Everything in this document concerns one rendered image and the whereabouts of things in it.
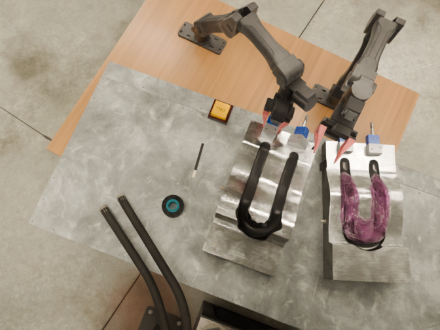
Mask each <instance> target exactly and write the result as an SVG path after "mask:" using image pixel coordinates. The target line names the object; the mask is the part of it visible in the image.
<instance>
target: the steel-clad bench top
mask: <svg viewBox="0 0 440 330"><path fill-rule="evenodd" d="M214 99H215V98H211V97H209V96H206V95H203V94H200V93H198V92H195V91H192V90H189V89H187V88H183V87H181V86H178V85H176V84H172V83H170V82H167V81H163V80H161V79H158V78H156V77H152V76H150V75H147V74H144V73H142V72H139V71H136V70H133V69H130V68H128V67H124V66H123V65H119V64H116V63H114V62H110V61H109V63H108V64H107V67H106V68H105V71H104V72H103V75H102V76H101V79H100V81H99V83H98V85H97V87H96V89H95V91H94V93H93V95H92V97H91V98H90V101H89V102H88V105H87V106H86V109H85V110H84V113H83V114H82V117H81V119H80V121H79V123H78V125H77V127H76V129H75V131H74V133H73V135H72V136H71V139H70V140H69V143H68V144H67V147H66V148H65V151H64V153H63V155H62V157H61V159H60V161H59V163H58V165H57V167H56V168H55V170H54V172H53V174H52V176H51V178H50V180H49V182H48V184H47V186H46V188H45V190H44V192H43V194H42V196H41V198H40V200H39V202H38V204H37V206H36V208H35V210H34V212H33V214H32V216H31V218H30V220H29V222H28V223H29V224H32V225H35V226H36V227H39V228H42V229H45V230H47V231H50V232H53V233H54V234H58V235H60V236H63V237H65V238H68V239H70V240H73V241H75V242H78V243H80V244H83V245H86V246H88V247H90V248H93V249H96V250H98V251H101V252H104V253H106V254H109V255H112V256H114V257H116V258H119V259H122V260H124V261H127V262H129V263H132V264H134V263H133V261H132V260H131V258H130V257H129V255H128V254H127V252H126V250H125V249H124V248H123V246H122V244H121V243H120V241H119V239H118V238H117V237H116V235H115V233H114V232H113V230H112V229H111V227H110V226H109V224H108V223H107V221H106V220H105V218H104V216H103V215H102V214H101V211H100V210H99V208H100V207H101V206H103V205H106V206H107V207H108V208H109V210H110V211H111V213H112V214H113V216H114V217H115V219H116V220H117V222H118V224H119V225H120V227H121V228H122V230H123V231H124V233H125V234H126V235H127V237H128V239H129V240H130V241H131V243H132V245H133V246H134V248H135V249H136V251H137V252H138V254H139V256H140V257H141V258H142V260H143V262H144V263H145V264H146V266H147V268H148V269H149V270H150V271H152V272H155V273H157V274H160V275H162V273H161V271H160V269H159V268H158V266H157V265H156V263H155V261H154V260H153V258H152V257H151V254H150V253H149V251H148V250H147V248H146V247H145V244H144V243H143V241H142V240H141V238H140V237H139V235H138V233H137V232H136V230H135V228H134V226H133V225H132V223H131V222H130V220H129V218H128V217H127V215H126V214H125V212H124V210H123V208H122V207H121V205H120V204H119V201H118V200H117V195H119V194H124V196H125V197H126V199H127V200H128V202H129V203H130V205H131V207H132V208H133V210H134V211H135V213H136V215H137V216H138V218H139V220H140V221H141V223H142V225H143V226H144V227H145V230H146V231H147V232H148V234H149V236H150V237H151V239H152V241H153V242H154V244H155V246H156V247H157V249H158V250H159V252H160V254H161V255H162V257H163V258H164V260H165V262H166V263H167V265H168V266H169V268H170V270H171V271H172V273H173V274H174V276H175V278H176V279H177V281H178V282H181V283H183V284H185V285H189V286H191V287H193V288H196V289H199V290H201V291H204V292H206V293H209V294H211V295H214V296H216V297H219V298H221V299H224V300H226V301H229V302H232V303H234V304H237V305H240V306H243V307H244V308H247V309H250V310H252V311H255V312H258V313H260V314H262V315H265V316H268V317H270V318H273V319H275V320H278V321H281V322H283V323H286V324H288V325H291V326H293V327H296V328H298V329H301V330H440V179H439V178H436V177H434V176H431V175H428V174H425V173H422V172H419V171H416V170H414V169H411V168H408V167H406V166H402V165H400V164H396V163H395V167H396V174H397V179H398V181H399V184H400V187H401V190H402V193H403V200H404V210H403V247H406V248H408V249H409V259H410V269H411V284H390V283H378V282H357V281H344V280H326V279H323V223H320V219H323V196H322V171H320V163H321V162H322V145H323V144H324V143H325V142H326V141H332V140H330V139H327V138H324V137H323V138H322V139H321V142H320V144H319V146H318V148H317V150H316V152H315V155H314V158H313V161H312V165H311V167H310V170H309V173H308V176H307V178H306V182H305V184H304V189H303V191H302V194H301V199H300V202H299V208H298V211H297V217H296V220H295V225H294V227H293V231H292V233H291V237H290V239H289V241H288V242H286V243H285V245H284V248H283V250H282V254H281V256H280V260H279V262H278V266H277V269H276V272H275V275H274V277H271V276H267V275H266V274H263V273H260V272H257V271H255V270H252V269H250V268H247V267H244V266H242V265H239V264H236V263H233V262H232V261H228V260H226V259H223V258H221V257H218V256H216V255H213V254H211V253H208V252H205V251H203V247H204V244H205V242H206V239H207V237H208V234H209V231H210V229H211V225H212V223H213V220H214V217H215V213H216V211H217V208H218V205H219V203H220V200H221V197H222V195H223V192H224V191H223V190H221V189H220V186H222V187H226V185H227V182H228V180H229V177H230V174H231V172H232V169H233V167H234V163H235V162H236V158H237V156H238V153H239V151H240V148H241V146H242V142H243V140H244V137H245V135H246V132H247V130H248V126H249V124H250V121H251V120H254V121H256V122H259V123H261V124H263V116H262V115H259V114H257V113H254V112H251V111H248V110H245V109H242V108H240V107H237V106H235V105H234V107H233V110H232V113H231V114H230V117H229V120H228V122H227V125H225V124H222V123H220V122H217V121H214V120H211V119H208V114H209V112H210V109H211V106H212V104H213V101H214ZM202 143H204V146H203V150H202V154H201V156H200V160H199V163H198V167H197V170H196V174H195V177H192V176H193V172H194V167H195V165H196V161H197V158H198V154H199V151H200V147H201V144H202ZM172 194H174V195H177V196H179V197H180V198H181V199H182V200H183V203H184V206H185V207H184V211H183V213H182V214H181V215H180V216H179V217H176V218H171V217H168V216H167V215H165V213H164V212H163V211H162V201H163V200H164V199H165V198H166V197H167V196H169V195H172Z"/></svg>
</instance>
